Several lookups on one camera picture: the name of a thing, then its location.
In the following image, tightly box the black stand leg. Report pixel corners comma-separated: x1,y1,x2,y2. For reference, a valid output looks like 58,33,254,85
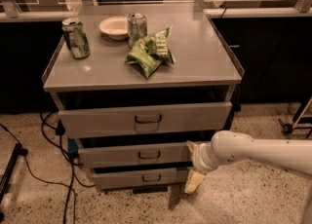
0,143,28,204

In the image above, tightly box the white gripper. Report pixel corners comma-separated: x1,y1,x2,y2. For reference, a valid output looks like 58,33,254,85
184,140,221,194

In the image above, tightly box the grey bottom drawer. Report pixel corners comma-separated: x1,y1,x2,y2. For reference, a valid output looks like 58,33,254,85
92,167,189,190

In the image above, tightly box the black floor cable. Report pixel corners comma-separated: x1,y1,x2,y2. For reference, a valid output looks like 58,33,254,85
0,110,96,224

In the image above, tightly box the green soda can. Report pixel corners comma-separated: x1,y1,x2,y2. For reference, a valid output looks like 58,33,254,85
62,18,90,59

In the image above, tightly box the silver soda can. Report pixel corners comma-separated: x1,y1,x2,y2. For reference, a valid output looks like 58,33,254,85
128,13,147,47

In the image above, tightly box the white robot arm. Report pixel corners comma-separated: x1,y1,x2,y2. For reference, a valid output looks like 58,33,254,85
184,131,312,194

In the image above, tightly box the green chip bag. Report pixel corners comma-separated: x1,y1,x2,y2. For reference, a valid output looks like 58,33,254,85
125,27,176,79

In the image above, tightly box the white paper bowl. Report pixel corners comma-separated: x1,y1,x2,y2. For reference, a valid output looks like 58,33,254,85
99,17,128,40

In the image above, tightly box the grey drawer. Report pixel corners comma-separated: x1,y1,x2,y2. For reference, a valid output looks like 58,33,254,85
58,102,232,138
79,142,192,168
92,167,189,190

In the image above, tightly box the grey top drawer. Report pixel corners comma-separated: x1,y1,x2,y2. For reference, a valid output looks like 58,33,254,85
58,102,232,138

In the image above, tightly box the wheeled cart base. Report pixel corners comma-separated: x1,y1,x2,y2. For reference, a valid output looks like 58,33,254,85
279,95,312,137

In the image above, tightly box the grey drawer cabinet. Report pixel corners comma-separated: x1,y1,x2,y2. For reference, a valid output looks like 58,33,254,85
41,3,246,195

